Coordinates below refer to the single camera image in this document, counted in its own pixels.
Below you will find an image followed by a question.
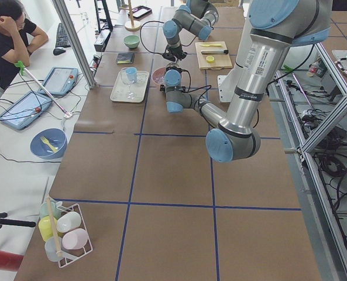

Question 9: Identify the black computer mouse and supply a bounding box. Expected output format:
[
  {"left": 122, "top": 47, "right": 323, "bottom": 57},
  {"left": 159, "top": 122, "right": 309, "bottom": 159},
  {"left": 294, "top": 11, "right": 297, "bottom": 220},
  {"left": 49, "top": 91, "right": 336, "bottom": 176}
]
[{"left": 53, "top": 47, "right": 66, "bottom": 56}]

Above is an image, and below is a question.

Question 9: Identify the metal muddler black cap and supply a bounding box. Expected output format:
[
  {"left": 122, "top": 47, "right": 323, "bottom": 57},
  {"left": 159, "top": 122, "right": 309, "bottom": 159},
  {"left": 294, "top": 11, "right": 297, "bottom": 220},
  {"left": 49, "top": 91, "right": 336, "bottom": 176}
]
[{"left": 201, "top": 49, "right": 229, "bottom": 55}]

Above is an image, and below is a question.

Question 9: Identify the teach pendant tablet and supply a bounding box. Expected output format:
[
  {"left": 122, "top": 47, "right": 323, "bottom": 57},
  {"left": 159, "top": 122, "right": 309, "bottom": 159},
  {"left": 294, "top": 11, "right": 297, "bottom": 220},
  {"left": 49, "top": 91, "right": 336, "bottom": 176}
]
[
  {"left": 0, "top": 91, "right": 52, "bottom": 130},
  {"left": 42, "top": 67, "right": 79, "bottom": 97}
]

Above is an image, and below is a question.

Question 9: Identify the person in black shirt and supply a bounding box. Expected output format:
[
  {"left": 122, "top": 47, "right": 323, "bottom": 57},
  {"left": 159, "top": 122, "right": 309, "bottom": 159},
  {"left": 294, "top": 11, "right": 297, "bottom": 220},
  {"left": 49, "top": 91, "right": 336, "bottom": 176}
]
[{"left": 0, "top": 1, "right": 49, "bottom": 90}]

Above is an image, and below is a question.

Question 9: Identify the white wire cup rack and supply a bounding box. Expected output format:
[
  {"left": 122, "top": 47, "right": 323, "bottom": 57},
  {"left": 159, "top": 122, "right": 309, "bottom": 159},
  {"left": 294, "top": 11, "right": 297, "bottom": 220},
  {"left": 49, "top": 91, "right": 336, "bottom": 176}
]
[{"left": 44, "top": 197, "right": 93, "bottom": 268}]

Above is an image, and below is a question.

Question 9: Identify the pink bowl of ice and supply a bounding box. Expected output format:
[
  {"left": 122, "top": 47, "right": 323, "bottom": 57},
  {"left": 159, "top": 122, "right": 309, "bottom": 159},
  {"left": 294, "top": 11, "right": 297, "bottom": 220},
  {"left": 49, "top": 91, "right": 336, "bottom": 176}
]
[{"left": 152, "top": 67, "right": 166, "bottom": 86}]

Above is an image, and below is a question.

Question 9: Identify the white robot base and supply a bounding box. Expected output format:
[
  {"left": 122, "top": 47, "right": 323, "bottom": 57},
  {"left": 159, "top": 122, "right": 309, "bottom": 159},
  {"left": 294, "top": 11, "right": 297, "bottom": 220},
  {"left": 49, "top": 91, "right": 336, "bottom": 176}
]
[{"left": 217, "top": 76, "right": 235, "bottom": 102}]

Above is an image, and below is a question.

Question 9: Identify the wooden mug tree stand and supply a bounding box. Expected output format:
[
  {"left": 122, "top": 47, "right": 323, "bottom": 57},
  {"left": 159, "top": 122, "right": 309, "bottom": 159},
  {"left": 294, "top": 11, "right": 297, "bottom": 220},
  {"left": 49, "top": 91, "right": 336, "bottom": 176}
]
[{"left": 124, "top": 0, "right": 141, "bottom": 32}]

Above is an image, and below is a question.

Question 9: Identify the yellow plastic cup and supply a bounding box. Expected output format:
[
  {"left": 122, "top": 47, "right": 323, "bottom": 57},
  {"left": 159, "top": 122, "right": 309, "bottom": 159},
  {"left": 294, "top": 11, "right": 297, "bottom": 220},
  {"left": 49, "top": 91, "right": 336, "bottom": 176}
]
[{"left": 38, "top": 215, "right": 53, "bottom": 242}]

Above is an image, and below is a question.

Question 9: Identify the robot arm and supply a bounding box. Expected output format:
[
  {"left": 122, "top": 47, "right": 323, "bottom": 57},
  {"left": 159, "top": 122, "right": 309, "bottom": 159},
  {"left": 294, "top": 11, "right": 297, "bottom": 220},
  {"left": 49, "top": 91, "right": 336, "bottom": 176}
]
[
  {"left": 164, "top": 1, "right": 332, "bottom": 162},
  {"left": 162, "top": 1, "right": 219, "bottom": 61}
]

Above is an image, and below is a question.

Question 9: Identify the clear wine glass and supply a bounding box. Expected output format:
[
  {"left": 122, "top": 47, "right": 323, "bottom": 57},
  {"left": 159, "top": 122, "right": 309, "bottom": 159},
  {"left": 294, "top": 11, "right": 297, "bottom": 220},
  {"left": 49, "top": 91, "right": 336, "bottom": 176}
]
[{"left": 121, "top": 67, "right": 135, "bottom": 100}]

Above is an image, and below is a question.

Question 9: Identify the grey folded cloth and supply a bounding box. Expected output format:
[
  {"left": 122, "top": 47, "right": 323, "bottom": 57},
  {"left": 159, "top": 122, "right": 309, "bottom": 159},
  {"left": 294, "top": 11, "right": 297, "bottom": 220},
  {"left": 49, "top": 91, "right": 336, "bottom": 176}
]
[{"left": 116, "top": 52, "right": 135, "bottom": 64}]

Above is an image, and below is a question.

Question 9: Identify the black keyboard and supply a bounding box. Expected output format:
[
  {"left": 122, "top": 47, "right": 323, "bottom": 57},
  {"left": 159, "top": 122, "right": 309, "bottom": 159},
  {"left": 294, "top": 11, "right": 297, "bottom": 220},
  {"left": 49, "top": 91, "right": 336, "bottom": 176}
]
[{"left": 55, "top": 23, "right": 71, "bottom": 48}]

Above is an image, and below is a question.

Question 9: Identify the pale pink plastic cup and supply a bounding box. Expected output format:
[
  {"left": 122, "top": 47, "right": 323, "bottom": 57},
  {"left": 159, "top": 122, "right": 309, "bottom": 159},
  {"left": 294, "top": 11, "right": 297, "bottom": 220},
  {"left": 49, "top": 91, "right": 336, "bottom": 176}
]
[{"left": 62, "top": 228, "right": 89, "bottom": 250}]

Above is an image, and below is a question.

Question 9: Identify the half lemon slice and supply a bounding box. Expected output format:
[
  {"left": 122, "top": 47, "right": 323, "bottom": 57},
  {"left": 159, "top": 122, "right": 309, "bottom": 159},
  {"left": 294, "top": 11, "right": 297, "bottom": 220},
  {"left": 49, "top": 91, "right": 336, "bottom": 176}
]
[{"left": 205, "top": 56, "right": 215, "bottom": 63}]

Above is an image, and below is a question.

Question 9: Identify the cream serving tray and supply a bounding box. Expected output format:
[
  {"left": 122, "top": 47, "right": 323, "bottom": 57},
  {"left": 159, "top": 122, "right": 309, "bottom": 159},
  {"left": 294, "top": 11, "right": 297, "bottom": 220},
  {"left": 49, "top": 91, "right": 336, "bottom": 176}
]
[{"left": 110, "top": 67, "right": 150, "bottom": 103}]

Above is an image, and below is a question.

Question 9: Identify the aluminium frame post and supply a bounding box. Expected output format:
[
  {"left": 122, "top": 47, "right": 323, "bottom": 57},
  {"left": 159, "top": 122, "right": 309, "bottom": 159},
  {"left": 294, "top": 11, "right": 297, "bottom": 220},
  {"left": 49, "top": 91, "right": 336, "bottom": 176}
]
[{"left": 53, "top": 0, "right": 96, "bottom": 89}]

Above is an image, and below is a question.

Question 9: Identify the yellow plastic fork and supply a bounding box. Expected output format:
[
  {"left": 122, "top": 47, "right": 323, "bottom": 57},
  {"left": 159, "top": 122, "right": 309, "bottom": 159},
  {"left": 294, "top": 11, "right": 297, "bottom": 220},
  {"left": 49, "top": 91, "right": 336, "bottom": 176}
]
[{"left": 40, "top": 136, "right": 57, "bottom": 153}]

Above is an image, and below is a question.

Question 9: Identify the green bowl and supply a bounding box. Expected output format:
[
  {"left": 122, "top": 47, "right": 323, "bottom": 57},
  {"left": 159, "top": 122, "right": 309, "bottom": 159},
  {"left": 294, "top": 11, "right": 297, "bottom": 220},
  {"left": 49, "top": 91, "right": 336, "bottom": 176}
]
[{"left": 123, "top": 35, "right": 140, "bottom": 49}]

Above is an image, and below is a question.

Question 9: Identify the yellow plastic knife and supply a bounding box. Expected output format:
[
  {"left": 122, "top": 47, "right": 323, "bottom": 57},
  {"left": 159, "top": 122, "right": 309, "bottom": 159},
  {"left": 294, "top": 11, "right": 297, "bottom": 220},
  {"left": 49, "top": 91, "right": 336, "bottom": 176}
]
[{"left": 200, "top": 43, "right": 222, "bottom": 47}]

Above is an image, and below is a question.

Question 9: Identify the blue bowl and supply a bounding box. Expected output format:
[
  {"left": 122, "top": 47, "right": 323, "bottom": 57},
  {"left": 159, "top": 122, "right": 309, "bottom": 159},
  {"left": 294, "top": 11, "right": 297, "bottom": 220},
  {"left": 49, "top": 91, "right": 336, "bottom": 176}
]
[{"left": 30, "top": 128, "right": 67, "bottom": 160}]

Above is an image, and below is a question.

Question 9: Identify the blue plastic cup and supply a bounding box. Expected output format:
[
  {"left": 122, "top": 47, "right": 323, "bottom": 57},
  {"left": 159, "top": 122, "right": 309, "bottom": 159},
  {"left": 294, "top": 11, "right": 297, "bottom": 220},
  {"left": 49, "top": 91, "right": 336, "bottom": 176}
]
[{"left": 125, "top": 67, "right": 137, "bottom": 84}]

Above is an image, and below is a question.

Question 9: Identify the wooden cutting board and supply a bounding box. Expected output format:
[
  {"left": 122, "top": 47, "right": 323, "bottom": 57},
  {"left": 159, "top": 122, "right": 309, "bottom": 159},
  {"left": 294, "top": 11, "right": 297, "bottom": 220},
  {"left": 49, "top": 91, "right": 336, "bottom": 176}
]
[{"left": 195, "top": 41, "right": 233, "bottom": 70}]

